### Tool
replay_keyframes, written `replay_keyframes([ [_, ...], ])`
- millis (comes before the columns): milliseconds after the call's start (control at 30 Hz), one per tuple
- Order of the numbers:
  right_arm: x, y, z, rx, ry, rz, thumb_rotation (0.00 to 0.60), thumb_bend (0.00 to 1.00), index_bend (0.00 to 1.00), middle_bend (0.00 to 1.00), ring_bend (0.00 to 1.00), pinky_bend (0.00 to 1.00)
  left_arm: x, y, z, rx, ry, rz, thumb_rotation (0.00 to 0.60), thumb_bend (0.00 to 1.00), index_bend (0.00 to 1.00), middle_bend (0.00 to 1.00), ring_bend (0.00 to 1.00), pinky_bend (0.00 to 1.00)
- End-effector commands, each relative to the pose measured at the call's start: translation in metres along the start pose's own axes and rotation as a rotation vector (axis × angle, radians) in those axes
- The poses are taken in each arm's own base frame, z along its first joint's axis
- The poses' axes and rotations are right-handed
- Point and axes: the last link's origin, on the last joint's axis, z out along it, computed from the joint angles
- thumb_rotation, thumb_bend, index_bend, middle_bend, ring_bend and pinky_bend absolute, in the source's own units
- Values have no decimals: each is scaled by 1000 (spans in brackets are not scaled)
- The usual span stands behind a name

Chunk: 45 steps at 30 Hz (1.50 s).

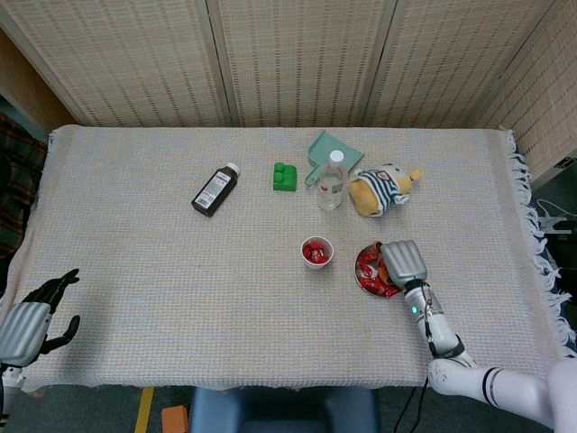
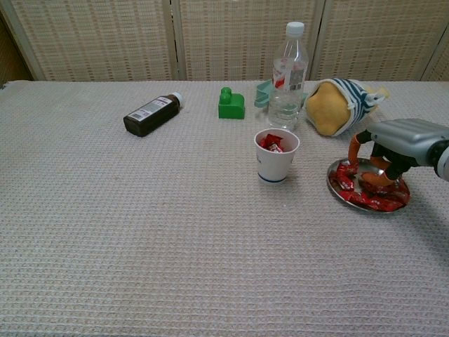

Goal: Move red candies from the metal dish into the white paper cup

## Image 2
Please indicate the brown wooden board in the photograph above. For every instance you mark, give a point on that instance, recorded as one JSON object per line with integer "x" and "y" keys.
{"x": 8, "y": 59}

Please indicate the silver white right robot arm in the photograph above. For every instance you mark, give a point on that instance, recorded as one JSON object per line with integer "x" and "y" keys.
{"x": 442, "y": 161}

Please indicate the green toy building block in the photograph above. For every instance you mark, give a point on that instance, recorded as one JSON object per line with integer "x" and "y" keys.
{"x": 231, "y": 110}

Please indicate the teal plastic dustpan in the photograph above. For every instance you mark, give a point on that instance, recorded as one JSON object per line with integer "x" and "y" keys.
{"x": 261, "y": 92}

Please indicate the white paper cup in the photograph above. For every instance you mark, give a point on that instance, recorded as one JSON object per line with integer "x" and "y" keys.
{"x": 273, "y": 168}

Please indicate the woven bamboo screen panel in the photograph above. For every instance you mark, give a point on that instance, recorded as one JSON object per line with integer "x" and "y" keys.
{"x": 379, "y": 35}
{"x": 442, "y": 66}
{"x": 228, "y": 38}
{"x": 98, "y": 38}

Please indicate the brown medicine bottle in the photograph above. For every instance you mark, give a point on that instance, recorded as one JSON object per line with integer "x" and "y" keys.
{"x": 151, "y": 116}

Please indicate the beige woven table cloth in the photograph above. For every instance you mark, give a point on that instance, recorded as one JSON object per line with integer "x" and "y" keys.
{"x": 140, "y": 228}

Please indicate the clear plastic water bottle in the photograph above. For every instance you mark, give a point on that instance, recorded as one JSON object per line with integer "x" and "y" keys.
{"x": 287, "y": 105}

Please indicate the round metal plate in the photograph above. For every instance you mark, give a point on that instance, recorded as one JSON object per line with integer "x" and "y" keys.
{"x": 365, "y": 165}

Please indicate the silver orange-tipped right robot hand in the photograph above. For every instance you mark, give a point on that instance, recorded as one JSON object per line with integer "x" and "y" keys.
{"x": 407, "y": 137}

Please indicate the yellow plush toy striped shirt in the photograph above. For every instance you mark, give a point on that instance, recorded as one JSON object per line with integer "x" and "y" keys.
{"x": 326, "y": 109}

